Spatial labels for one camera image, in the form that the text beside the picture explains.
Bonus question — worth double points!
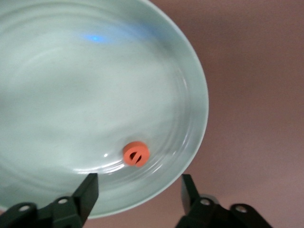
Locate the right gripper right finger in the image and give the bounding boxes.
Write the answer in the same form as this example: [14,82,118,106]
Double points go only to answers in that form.
[175,174,232,228]

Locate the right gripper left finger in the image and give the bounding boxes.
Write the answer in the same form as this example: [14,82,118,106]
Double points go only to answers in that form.
[37,172,99,228]

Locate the orange foam letter e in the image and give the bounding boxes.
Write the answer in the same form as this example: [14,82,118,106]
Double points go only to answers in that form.
[123,141,151,168]

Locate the light green plate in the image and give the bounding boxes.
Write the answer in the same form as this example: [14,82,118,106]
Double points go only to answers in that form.
[0,0,209,219]

